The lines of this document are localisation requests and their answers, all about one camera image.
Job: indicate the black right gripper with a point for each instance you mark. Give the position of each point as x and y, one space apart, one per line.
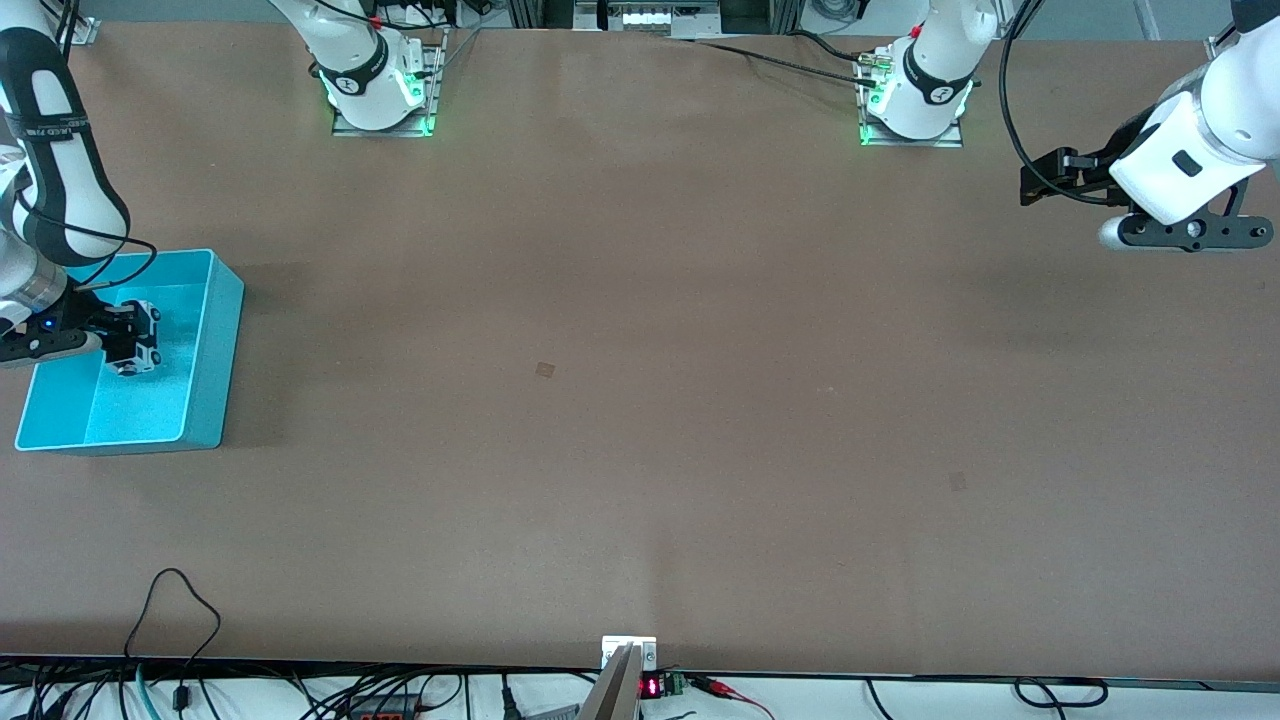
84 320

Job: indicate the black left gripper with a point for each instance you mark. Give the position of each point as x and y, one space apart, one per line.
1113 157

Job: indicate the white jeep toy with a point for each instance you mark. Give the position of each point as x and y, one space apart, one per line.
150 335

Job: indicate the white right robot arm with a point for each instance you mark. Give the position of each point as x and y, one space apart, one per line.
60 180

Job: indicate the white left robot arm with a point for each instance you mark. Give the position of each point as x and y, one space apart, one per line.
1200 140

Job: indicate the cyan plastic storage box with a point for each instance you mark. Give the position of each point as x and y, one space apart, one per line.
200 400

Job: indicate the black power strip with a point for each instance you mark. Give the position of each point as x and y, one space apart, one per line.
385 712

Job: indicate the brown angled mounting bar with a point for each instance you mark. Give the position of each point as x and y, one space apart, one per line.
615 695

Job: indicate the red digit display module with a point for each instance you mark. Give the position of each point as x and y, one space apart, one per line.
652 687

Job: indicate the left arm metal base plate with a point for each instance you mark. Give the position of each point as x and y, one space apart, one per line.
915 142

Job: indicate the metal table corner bracket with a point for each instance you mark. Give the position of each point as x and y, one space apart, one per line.
85 32

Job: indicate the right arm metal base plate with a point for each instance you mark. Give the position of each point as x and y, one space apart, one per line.
435 90

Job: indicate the aluminium frame with light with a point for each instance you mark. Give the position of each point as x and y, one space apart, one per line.
650 18

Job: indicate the white metal edge bracket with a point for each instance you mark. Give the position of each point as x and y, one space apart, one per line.
612 645

